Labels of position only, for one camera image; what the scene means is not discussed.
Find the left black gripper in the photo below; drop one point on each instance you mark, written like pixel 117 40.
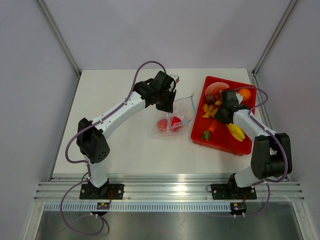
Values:
pixel 168 107

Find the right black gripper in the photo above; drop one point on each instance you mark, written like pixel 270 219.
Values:
pixel 218 117

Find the clear zip top bag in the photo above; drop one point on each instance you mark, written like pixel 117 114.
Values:
pixel 184 108

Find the wrinkled red apple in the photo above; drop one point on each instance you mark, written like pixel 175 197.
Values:
pixel 162 125

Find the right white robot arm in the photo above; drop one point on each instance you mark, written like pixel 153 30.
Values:
pixel 271 158

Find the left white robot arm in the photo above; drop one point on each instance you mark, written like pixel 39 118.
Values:
pixel 93 134

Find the yellow grape cluster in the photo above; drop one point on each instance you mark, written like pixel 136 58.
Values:
pixel 209 111

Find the red plastic bin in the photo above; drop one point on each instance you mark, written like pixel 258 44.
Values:
pixel 221 139

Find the dark purple plum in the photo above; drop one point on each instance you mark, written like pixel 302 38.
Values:
pixel 209 99

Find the yellow banana bunch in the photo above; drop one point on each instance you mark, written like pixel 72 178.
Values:
pixel 236 132

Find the watermelon slice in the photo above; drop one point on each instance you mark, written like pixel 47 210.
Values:
pixel 215 88

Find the orange fruit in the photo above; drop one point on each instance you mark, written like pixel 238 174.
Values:
pixel 245 93

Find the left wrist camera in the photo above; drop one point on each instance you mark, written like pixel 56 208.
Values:
pixel 175 77

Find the right black mount plate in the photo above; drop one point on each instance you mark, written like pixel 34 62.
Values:
pixel 221 191

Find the black mount plate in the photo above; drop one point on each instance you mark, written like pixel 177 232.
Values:
pixel 221 191
pixel 109 191

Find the left black mount plate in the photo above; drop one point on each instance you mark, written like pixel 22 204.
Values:
pixel 109 191

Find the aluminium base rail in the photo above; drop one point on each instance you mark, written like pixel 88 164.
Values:
pixel 164 188

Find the right aluminium frame post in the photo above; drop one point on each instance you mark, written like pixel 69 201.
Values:
pixel 275 35

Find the white slotted cable duct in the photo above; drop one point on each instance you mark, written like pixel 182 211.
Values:
pixel 139 207

